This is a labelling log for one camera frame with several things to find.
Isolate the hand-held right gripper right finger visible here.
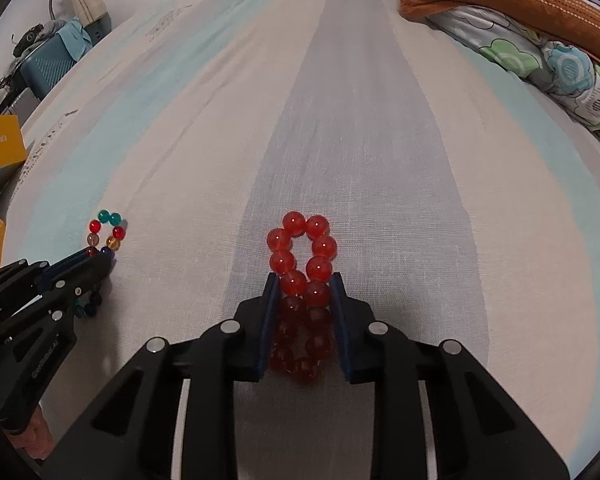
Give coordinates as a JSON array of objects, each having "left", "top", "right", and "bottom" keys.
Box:
[{"left": 329, "top": 272, "right": 571, "bottom": 480}]

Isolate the multicolour bead bracelet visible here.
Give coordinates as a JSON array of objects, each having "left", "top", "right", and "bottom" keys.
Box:
[{"left": 75, "top": 210, "right": 130, "bottom": 320}]

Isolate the floral quilt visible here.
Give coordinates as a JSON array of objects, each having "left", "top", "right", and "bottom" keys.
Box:
[{"left": 426, "top": 4, "right": 600, "bottom": 162}]

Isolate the teal cloth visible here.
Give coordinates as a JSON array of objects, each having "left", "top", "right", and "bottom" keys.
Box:
[{"left": 59, "top": 19, "right": 97, "bottom": 59}]

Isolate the teal suitcase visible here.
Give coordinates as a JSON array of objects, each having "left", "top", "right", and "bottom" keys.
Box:
[{"left": 19, "top": 35, "right": 77, "bottom": 102}]

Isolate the dark clothes pile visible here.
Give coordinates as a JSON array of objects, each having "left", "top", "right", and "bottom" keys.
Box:
[{"left": 11, "top": 19, "right": 57, "bottom": 57}]

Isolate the white box with yellow side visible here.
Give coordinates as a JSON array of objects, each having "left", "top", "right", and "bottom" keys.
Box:
[{"left": 0, "top": 114, "right": 27, "bottom": 177}]

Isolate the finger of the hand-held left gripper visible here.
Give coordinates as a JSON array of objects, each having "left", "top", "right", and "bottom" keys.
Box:
[
  {"left": 32, "top": 248, "right": 112, "bottom": 291},
  {"left": 42, "top": 256, "right": 117, "bottom": 323}
]

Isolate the striped bed sheet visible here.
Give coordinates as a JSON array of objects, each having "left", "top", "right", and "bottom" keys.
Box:
[{"left": 4, "top": 0, "right": 600, "bottom": 462}]

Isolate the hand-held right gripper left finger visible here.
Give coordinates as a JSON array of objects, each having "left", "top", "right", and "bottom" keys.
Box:
[{"left": 40, "top": 272, "right": 284, "bottom": 480}]

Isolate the red bead bracelet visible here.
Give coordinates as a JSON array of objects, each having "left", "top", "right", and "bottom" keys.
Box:
[{"left": 266, "top": 210, "right": 339, "bottom": 385}]

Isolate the person's left hand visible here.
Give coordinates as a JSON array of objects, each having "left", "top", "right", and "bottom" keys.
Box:
[{"left": 9, "top": 404, "right": 57, "bottom": 462}]

